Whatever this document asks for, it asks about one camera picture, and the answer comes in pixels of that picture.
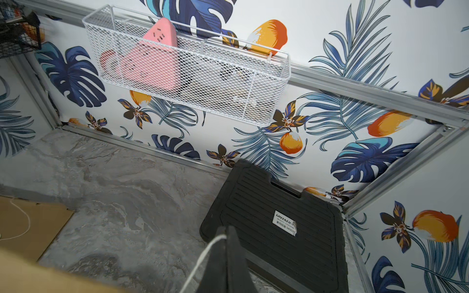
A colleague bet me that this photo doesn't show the black plastic tool case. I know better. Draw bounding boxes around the black plastic tool case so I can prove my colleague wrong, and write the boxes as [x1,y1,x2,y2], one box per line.
[200,159,349,293]

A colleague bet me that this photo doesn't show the brown kraft file bag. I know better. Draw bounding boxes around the brown kraft file bag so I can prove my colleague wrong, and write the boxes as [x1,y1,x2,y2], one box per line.
[1,196,74,262]
[1,250,125,293]

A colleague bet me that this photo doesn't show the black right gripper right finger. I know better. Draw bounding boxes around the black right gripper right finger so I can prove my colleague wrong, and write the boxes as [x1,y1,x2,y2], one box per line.
[227,226,257,293]

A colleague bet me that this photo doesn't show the pink triangle item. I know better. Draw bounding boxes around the pink triangle item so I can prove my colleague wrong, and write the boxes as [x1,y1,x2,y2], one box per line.
[121,18,180,90]

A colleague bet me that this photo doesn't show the black wire basket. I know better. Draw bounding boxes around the black wire basket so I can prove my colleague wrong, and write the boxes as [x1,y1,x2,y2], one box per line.
[1,1,43,59]

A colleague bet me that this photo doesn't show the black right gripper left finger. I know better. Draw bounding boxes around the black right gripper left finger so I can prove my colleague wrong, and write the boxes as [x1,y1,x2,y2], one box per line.
[196,227,228,293]

